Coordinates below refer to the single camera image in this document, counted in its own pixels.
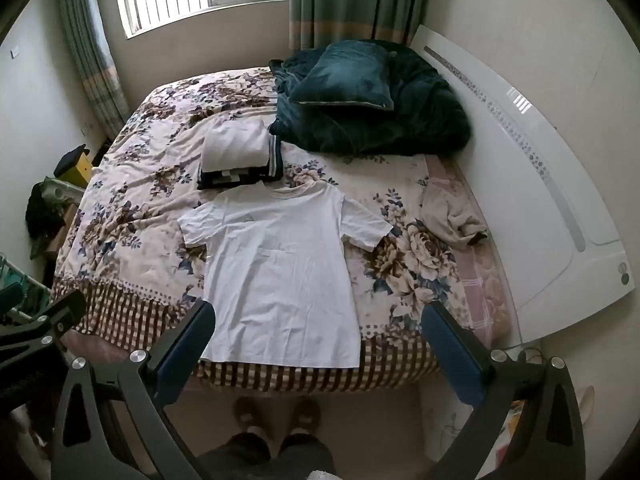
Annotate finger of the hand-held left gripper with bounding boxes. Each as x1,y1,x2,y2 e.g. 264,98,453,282
0,282,88,361

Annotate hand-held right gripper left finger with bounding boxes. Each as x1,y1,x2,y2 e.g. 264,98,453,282
50,299,217,480

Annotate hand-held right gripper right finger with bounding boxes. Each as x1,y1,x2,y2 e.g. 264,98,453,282
421,301,587,480

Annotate white t-shirt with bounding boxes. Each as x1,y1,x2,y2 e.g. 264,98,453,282
177,181,394,370

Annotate dark patterned folded clothes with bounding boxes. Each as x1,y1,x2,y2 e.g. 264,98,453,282
196,135,285,192

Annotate green rack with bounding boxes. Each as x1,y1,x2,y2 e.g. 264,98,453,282
0,255,52,323

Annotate pink checked mattress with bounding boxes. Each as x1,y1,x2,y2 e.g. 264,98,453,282
425,155,517,347

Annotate person's left shoe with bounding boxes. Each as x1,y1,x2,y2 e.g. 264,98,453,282
234,396,269,434

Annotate person's shoe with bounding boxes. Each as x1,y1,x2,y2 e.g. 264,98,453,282
290,396,322,434
234,396,269,434

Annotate beige crumpled garment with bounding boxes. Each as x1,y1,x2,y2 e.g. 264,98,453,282
419,180,490,250

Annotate person's right shoe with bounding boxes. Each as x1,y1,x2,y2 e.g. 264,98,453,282
290,396,322,434

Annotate floral bedsheet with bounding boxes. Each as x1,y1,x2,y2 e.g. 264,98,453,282
50,66,506,393

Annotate yellow box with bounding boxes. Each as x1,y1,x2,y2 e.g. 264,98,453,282
65,152,94,187

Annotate beige slipper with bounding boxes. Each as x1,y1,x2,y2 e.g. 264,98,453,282
575,385,597,422

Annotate black object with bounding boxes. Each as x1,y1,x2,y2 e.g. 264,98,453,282
53,144,90,173

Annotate person's right leg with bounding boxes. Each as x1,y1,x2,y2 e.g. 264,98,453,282
279,434,336,480

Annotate white headboard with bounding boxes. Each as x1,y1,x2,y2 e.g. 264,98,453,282
409,24,632,348

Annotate white folded garment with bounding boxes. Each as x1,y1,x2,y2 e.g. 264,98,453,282
201,121,271,172

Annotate dark green blanket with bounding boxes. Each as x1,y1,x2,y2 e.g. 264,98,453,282
268,39,472,156

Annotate dark green pillow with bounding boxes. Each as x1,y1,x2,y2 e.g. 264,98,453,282
289,41,396,112

